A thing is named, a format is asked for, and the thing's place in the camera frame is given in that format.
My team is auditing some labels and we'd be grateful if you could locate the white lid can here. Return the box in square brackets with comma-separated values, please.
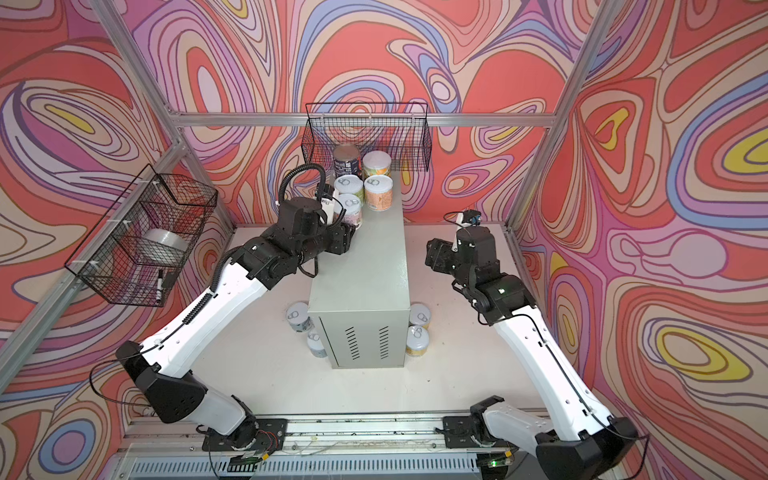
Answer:
[285, 301, 313, 333]
[306, 329, 327, 358]
[335, 194, 363, 228]

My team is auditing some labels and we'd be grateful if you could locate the green label can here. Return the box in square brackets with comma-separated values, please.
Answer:
[334, 174, 365, 203]

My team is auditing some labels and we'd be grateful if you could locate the group can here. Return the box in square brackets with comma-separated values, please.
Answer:
[364, 175, 394, 212]
[406, 326, 430, 357]
[409, 303, 432, 329]

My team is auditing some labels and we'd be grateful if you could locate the dark blue tomato can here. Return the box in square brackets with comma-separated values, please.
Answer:
[332, 143, 362, 178]

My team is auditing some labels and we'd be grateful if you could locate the orange peach can large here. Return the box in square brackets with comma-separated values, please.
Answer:
[362, 150, 392, 178]

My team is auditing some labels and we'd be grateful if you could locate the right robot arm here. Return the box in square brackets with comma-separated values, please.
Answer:
[425, 225, 646, 479]

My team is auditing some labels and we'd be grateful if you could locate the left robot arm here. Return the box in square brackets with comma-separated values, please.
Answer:
[116, 163, 355, 451]

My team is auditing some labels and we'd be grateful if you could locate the grey metal cabinet counter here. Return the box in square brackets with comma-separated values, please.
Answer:
[309, 183, 411, 369]

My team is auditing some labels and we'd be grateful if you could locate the silver tape roll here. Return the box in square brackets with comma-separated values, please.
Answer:
[143, 228, 188, 251]

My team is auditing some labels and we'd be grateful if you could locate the black marker pen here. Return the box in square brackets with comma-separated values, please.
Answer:
[155, 269, 164, 304]

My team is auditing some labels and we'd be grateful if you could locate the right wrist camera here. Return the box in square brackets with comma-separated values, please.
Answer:
[460, 209, 482, 228]

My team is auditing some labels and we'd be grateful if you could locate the black wire basket back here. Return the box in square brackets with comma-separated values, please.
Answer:
[301, 100, 432, 172]

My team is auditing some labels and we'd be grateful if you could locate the black wire basket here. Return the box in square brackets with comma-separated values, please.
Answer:
[65, 166, 218, 307]
[301, 100, 432, 172]

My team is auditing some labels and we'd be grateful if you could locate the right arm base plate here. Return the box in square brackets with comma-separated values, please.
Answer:
[434, 415, 517, 450]

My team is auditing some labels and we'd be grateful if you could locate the black wire basket left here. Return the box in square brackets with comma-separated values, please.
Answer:
[65, 166, 218, 307]

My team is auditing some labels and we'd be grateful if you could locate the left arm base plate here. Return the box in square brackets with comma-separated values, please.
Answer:
[202, 417, 288, 453]

